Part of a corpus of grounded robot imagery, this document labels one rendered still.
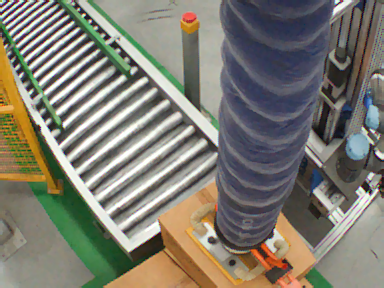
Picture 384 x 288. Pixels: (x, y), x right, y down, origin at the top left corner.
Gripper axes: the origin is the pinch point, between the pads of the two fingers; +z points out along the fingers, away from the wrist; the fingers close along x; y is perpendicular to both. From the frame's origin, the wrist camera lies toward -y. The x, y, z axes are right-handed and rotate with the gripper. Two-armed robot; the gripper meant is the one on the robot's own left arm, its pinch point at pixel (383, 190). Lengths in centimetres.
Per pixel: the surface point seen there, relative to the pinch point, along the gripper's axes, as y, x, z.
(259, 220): 40, -30, 4
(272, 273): 40, -15, 43
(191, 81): -17, -127, 105
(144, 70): 0, -142, 93
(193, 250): 51, -49, 58
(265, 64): 45, -33, -83
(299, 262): 24, -11, 58
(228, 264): 46, -34, 55
